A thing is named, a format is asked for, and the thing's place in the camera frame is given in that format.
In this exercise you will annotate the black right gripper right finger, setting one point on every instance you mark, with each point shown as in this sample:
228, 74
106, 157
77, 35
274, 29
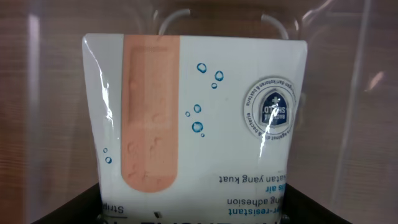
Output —
297, 208

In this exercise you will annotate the white Hansaplast plaster box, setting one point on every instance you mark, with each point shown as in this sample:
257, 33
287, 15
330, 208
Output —
192, 129

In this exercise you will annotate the clear plastic container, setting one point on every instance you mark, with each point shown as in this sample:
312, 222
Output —
344, 150

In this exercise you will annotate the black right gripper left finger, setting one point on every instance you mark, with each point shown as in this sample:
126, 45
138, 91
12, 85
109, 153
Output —
83, 209

